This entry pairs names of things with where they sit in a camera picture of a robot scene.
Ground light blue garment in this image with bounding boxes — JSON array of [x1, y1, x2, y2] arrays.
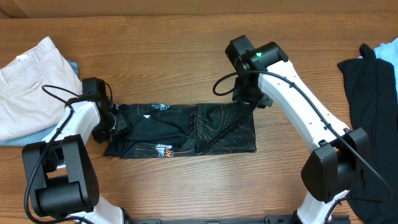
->
[[358, 39, 397, 93]]

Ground black garment pile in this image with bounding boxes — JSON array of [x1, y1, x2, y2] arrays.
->
[[338, 44, 397, 223]]

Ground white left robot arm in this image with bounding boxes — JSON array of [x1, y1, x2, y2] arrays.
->
[[22, 77, 133, 224]]

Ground beige folded trousers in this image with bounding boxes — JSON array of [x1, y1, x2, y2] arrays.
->
[[1, 37, 82, 141]]

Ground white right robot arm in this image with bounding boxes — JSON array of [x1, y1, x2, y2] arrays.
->
[[225, 35, 369, 223]]

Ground blue folded jeans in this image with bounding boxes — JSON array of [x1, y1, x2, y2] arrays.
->
[[0, 60, 80, 147]]

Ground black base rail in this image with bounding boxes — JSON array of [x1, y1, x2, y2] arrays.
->
[[124, 211, 352, 224]]

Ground black printed cycling jersey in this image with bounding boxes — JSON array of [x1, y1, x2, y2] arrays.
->
[[104, 103, 257, 159]]

